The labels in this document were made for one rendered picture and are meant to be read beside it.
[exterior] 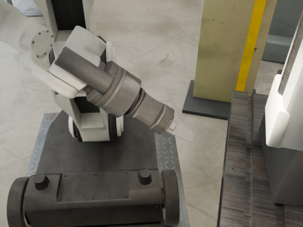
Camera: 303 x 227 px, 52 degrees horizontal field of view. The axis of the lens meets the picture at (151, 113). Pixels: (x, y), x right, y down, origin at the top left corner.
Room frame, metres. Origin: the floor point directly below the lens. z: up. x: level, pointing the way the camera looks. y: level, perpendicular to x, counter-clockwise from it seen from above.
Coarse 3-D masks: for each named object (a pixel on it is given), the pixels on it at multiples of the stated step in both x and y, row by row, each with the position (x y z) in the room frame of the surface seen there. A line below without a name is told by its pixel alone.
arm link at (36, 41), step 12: (36, 24) 0.53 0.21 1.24; (24, 36) 0.50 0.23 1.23; (36, 36) 0.51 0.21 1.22; (48, 36) 0.53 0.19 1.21; (24, 48) 0.49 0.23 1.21; (36, 48) 0.51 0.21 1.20; (48, 48) 0.54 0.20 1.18; (24, 60) 0.47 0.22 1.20; (36, 60) 0.48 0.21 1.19; (48, 60) 0.52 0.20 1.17; (36, 72) 0.45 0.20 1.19; (48, 72) 0.45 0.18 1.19; (48, 84) 0.43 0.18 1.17; (60, 84) 0.43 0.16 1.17; (72, 96) 0.44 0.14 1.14
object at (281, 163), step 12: (264, 120) 0.55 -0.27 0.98; (264, 132) 0.53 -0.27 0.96; (264, 144) 0.50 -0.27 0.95; (264, 156) 0.48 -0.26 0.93; (276, 156) 0.42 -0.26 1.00; (288, 156) 0.37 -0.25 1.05; (300, 156) 0.35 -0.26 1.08; (276, 168) 0.40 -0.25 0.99; (288, 168) 0.36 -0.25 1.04; (300, 168) 0.35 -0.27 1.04; (276, 180) 0.38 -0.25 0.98; (288, 180) 0.35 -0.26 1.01; (300, 180) 0.35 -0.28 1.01; (276, 192) 0.36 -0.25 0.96; (288, 192) 0.35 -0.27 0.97; (300, 192) 0.35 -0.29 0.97; (288, 204) 0.35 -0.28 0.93; (300, 204) 0.35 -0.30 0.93
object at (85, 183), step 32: (64, 128) 0.95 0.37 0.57; (128, 128) 0.95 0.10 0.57; (64, 160) 0.78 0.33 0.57; (96, 160) 0.78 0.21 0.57; (128, 160) 0.78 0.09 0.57; (32, 192) 0.60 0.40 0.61; (64, 192) 0.62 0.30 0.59; (96, 192) 0.62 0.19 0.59; (128, 192) 0.62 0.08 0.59; (160, 192) 0.61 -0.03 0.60; (32, 224) 0.55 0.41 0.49; (64, 224) 0.56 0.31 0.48; (96, 224) 0.57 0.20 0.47
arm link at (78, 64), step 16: (80, 32) 0.49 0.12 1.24; (64, 48) 0.44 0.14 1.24; (80, 48) 0.47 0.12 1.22; (96, 48) 0.48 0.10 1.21; (64, 64) 0.42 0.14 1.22; (80, 64) 0.43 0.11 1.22; (96, 64) 0.47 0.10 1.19; (112, 64) 0.48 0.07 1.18; (64, 80) 0.44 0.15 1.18; (80, 80) 0.44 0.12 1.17; (96, 80) 0.42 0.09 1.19; (112, 80) 0.43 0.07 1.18; (96, 96) 0.44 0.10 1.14
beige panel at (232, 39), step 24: (216, 0) 1.85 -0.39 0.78; (240, 0) 1.81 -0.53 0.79; (264, 0) 1.77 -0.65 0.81; (216, 24) 1.84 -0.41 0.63; (240, 24) 1.80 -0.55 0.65; (264, 24) 1.77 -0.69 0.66; (216, 48) 1.84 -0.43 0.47; (240, 48) 1.80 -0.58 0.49; (216, 72) 1.83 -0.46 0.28; (240, 72) 1.78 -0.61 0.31; (192, 96) 1.87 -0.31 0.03; (216, 96) 1.82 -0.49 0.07
